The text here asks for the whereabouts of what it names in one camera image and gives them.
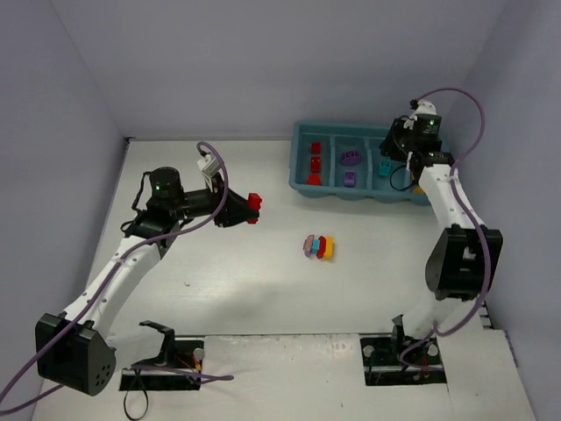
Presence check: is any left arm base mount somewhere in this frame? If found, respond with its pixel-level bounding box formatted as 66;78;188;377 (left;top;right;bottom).
119;320;204;392

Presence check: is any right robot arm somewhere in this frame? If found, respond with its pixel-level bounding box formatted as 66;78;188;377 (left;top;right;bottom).
380;104;503;344

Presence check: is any small red square lego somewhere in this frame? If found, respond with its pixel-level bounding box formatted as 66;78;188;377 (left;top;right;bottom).
310;142;322;154

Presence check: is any red angled lego piece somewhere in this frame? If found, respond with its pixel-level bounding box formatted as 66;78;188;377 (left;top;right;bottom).
309;155;322;174

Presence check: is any teal rectangular lego brick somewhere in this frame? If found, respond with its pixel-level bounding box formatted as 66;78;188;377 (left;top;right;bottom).
378;160;392;178

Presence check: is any teal four-compartment tray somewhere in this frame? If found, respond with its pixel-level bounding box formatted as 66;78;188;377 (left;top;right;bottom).
288;120;429;206

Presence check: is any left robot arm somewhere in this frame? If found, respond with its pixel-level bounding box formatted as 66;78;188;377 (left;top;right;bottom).
35;167;262;396

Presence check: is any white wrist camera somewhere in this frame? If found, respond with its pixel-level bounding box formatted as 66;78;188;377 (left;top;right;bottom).
197;153;221;178
404;99;437;130

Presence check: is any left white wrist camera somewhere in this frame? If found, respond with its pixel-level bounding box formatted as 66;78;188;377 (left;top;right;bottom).
197;153;221;178

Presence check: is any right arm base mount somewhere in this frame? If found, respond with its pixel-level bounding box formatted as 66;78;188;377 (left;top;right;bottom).
359;316;447;387

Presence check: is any red yellow teal lego stack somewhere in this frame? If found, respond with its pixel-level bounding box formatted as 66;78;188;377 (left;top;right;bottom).
247;193;262;225

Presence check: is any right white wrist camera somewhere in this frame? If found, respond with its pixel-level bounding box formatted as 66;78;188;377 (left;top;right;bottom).
404;99;437;130

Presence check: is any purple flower lego brick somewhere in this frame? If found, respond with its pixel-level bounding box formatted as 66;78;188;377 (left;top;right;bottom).
341;150;362;166

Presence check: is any purple rectangular lego brick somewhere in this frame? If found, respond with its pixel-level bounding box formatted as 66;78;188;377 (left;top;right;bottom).
344;170;356;188

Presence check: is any red rounded lego brick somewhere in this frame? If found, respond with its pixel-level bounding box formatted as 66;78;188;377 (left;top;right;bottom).
307;174;322;186

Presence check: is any multicolor lego stack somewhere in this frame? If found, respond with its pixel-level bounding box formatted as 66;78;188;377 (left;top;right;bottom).
302;234;335;260

